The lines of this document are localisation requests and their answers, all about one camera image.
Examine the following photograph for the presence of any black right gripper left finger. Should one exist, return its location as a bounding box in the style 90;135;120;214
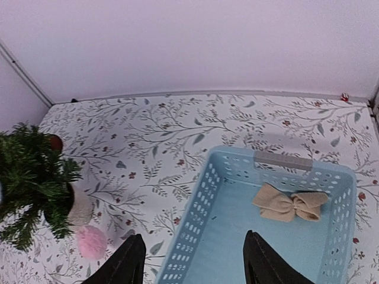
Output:
82;234;146;284

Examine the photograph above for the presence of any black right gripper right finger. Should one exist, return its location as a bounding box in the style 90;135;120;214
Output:
243;230;313;284

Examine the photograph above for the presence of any pink pompom ornament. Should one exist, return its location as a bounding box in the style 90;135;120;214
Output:
76;225;107;260

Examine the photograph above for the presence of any beige ribbon bow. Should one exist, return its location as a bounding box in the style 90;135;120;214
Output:
252;183;328;222

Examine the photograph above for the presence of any white ribbed plant pot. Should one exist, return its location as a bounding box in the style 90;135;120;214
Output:
44;183;95;227

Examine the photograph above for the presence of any small green christmas tree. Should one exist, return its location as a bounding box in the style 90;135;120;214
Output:
1;123;81;251

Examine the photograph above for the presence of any dark red bauble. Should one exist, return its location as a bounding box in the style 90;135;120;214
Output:
49;134;63;152

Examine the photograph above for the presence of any light blue perforated basket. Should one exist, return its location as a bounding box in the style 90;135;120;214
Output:
156;146;356;283

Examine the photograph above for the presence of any aluminium corner post left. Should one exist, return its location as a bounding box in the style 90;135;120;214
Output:
0;40;55;108

